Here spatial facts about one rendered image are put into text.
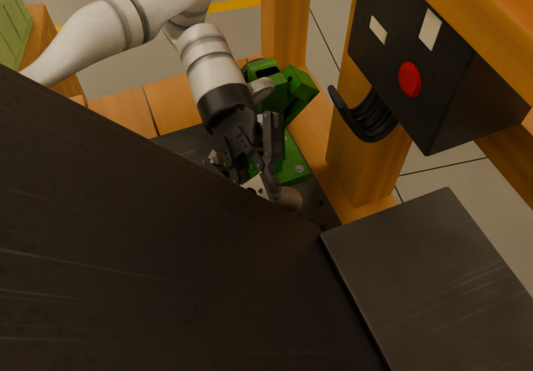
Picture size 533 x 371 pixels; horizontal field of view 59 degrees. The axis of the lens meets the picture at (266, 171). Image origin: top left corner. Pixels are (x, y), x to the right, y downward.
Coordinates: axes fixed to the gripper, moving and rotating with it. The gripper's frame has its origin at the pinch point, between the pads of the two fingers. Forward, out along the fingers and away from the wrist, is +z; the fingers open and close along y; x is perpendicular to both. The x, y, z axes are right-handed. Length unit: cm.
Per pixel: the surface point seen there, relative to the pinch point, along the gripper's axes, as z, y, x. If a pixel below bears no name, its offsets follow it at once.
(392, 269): 15.0, 10.7, 2.6
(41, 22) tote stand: -95, -72, 27
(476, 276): 18.9, 17.1, 7.8
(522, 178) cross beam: 10.4, 24.1, 22.8
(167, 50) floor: -140, -109, 124
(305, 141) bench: -19, -14, 45
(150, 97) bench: -46, -40, 28
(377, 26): -7.0, 23.2, -3.2
